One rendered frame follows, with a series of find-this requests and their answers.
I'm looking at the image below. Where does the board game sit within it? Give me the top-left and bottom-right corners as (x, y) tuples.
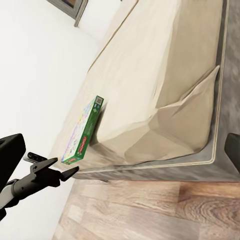
(61, 95), (104, 166)

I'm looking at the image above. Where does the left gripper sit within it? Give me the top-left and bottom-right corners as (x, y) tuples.
(21, 157), (79, 195)

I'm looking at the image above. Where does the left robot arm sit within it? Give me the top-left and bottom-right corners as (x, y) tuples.
(0, 151), (79, 221)

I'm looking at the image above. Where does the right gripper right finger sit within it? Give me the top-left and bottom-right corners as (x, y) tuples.
(224, 133), (240, 173)

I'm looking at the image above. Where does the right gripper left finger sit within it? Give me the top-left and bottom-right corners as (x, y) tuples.
(0, 133), (26, 193)

